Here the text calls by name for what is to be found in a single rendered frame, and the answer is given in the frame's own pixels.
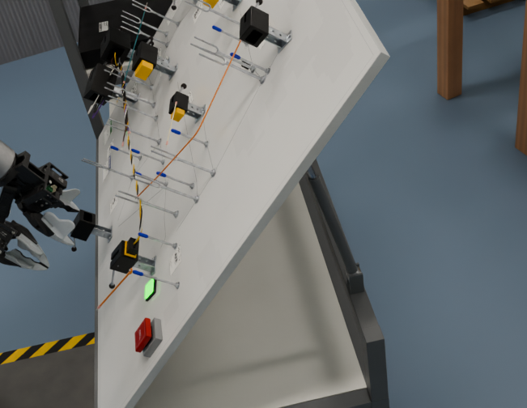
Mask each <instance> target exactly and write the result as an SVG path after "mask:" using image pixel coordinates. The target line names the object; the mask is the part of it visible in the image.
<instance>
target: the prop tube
mask: <svg viewBox="0 0 527 408"><path fill-rule="evenodd" d="M316 175H317V178H316V179H315V180H311V179H310V177H309V178H308V181H309V183H310V185H311V187H312V190H313V192H314V194H315V196H316V199H317V201H318V204H319V206H320V208H321V211H322V213H323V215H324V217H325V221H326V222H327V224H328V227H329V230H330V232H331V234H332V237H333V238H334V242H335V244H336V245H337V248H338V251H339V253H340V255H341V257H342V260H343V262H344V265H345V267H346V276H347V278H348V281H349V275H353V274H359V273H362V272H361V270H360V268H359V266H357V265H356V264H355V261H354V259H353V257H352V255H351V251H350V250H349V247H348V245H347V242H346V239H345V237H344V235H343V233H342V229H341V228H340V226H339V223H338V220H337V218H336V215H335V213H334V210H333V208H332V206H331V204H330V201H329V199H328V196H327V194H326V191H325V188H324V186H323V184H322V182H321V178H320V177H319V175H318V174H316Z"/></svg>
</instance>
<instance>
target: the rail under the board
mask: <svg viewBox="0 0 527 408"><path fill-rule="evenodd" d="M96 163H99V139H96ZM98 196H99V167H96V224H98ZM97 307H98V236H97V235H96V261H95V369H94V408H98V310H96V309H97Z"/></svg>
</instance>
